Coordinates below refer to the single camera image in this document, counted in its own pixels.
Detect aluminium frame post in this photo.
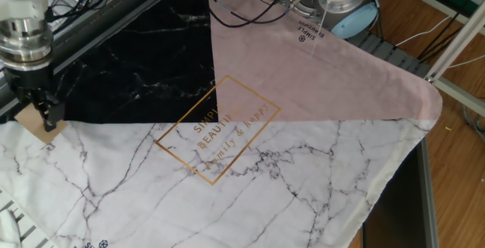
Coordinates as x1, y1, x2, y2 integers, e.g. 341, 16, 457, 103
424, 1, 485, 86

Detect black floor cables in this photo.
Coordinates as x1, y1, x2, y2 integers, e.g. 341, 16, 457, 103
416, 0, 485, 61

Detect white floor cable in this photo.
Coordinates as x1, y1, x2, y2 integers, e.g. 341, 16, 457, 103
395, 15, 452, 48

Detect white slatted rack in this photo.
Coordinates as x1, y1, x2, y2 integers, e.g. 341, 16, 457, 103
0, 189, 52, 248

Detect white cable tie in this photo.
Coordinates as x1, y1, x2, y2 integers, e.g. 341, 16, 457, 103
310, 0, 334, 58

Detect white crumpled cloth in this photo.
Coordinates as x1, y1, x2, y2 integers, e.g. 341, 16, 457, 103
0, 209, 22, 248

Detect dark aluminium frame rail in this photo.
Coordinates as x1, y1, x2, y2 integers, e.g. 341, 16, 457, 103
0, 0, 190, 122

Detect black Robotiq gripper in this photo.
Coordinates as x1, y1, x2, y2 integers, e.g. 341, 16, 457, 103
4, 65, 65, 132

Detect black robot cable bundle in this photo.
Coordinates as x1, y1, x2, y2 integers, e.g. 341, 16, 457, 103
45, 0, 308, 33

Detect small tan wooden block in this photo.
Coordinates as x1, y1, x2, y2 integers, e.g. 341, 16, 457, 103
14, 102, 68, 145

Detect grey cable coil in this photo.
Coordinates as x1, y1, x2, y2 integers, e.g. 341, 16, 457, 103
461, 103, 485, 143

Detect marble print tablecloth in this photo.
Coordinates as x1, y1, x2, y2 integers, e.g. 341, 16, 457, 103
0, 0, 443, 248

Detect aluminium frame crossbar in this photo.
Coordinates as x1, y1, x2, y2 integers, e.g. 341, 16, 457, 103
431, 77, 485, 117

